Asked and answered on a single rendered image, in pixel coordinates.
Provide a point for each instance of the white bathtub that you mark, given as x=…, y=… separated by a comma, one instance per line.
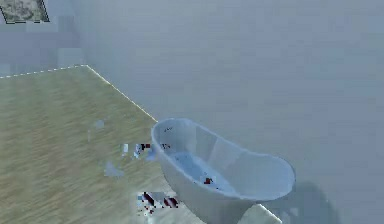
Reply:
x=200, y=200

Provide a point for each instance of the framed grey wall picture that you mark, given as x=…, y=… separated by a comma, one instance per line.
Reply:
x=25, y=10

